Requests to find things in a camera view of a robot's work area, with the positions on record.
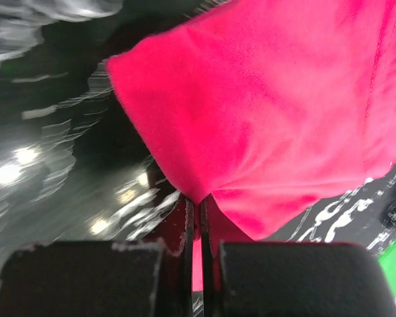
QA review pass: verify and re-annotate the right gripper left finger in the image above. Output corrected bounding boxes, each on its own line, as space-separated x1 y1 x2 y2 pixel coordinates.
145 196 195 317

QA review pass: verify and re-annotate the crimson red t-shirt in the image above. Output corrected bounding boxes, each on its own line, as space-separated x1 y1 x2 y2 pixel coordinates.
104 0 396 293

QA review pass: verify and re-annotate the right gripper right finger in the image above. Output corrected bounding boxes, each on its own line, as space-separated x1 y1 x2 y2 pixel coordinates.
199 196 253 316

